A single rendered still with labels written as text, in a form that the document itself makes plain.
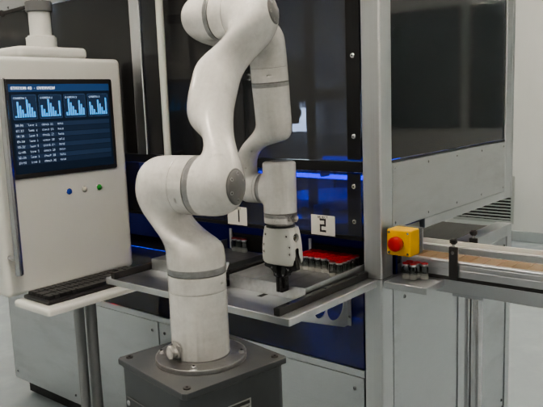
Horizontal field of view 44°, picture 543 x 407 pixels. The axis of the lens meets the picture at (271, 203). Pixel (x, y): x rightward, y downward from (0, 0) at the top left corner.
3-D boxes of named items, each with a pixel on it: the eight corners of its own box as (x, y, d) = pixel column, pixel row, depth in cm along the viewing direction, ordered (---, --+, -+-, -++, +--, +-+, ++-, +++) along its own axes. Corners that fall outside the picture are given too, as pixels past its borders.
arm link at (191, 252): (204, 281, 129) (198, 158, 125) (130, 272, 138) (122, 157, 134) (237, 266, 139) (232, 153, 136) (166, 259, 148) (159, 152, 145)
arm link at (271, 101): (220, 86, 162) (233, 206, 170) (278, 83, 155) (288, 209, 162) (238, 81, 170) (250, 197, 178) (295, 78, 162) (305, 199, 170)
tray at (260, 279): (301, 261, 211) (301, 250, 211) (373, 272, 195) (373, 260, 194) (229, 287, 185) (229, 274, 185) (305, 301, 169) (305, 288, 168)
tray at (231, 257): (226, 248, 233) (226, 238, 233) (285, 258, 217) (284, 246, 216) (152, 269, 208) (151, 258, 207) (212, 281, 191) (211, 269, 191)
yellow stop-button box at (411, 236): (399, 249, 188) (399, 224, 187) (423, 252, 183) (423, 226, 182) (385, 254, 182) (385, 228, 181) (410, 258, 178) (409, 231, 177)
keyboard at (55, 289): (127, 270, 238) (126, 264, 237) (152, 276, 229) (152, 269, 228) (23, 298, 208) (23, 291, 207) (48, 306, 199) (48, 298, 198)
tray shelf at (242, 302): (216, 252, 237) (216, 247, 237) (391, 280, 193) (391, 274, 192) (105, 283, 200) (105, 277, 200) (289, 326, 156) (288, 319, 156)
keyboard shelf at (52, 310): (115, 272, 246) (115, 266, 246) (166, 283, 229) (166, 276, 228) (0, 303, 212) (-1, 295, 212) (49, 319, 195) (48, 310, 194)
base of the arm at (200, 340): (188, 383, 127) (183, 290, 124) (138, 357, 141) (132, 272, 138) (265, 356, 139) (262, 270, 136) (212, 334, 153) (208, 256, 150)
